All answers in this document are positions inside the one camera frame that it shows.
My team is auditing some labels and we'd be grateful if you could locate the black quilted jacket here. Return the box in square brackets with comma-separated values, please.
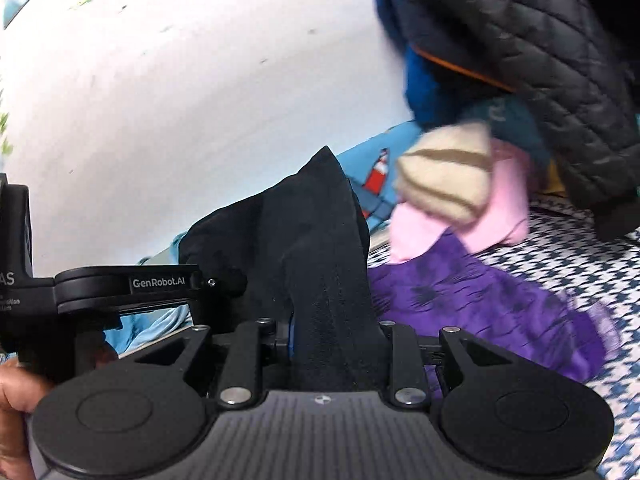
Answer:
[369, 0, 640, 242]

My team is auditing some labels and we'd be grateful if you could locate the purple floral garment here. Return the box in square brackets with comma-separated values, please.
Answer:
[368, 231, 622, 382]

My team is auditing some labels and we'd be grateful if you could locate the pink garment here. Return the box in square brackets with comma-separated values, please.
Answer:
[387, 138, 533, 265]

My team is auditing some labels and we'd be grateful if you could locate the blue hanging jacket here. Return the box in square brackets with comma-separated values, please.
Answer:
[375, 0, 551, 171]

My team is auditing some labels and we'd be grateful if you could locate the beige striped knit garment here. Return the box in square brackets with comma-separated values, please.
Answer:
[394, 122, 494, 226]

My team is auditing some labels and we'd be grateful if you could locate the blue airplane print bedsheet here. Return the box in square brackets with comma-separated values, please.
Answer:
[104, 122, 426, 356]

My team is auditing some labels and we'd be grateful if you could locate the black t-shirt red lettering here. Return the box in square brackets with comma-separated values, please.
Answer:
[195, 148, 390, 391]

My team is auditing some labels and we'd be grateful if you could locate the person's left hand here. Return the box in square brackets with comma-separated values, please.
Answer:
[0, 358, 52, 480]

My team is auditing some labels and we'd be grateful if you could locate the houndstooth blue white mattress cover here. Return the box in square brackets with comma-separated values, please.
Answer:
[368, 200, 639, 479]

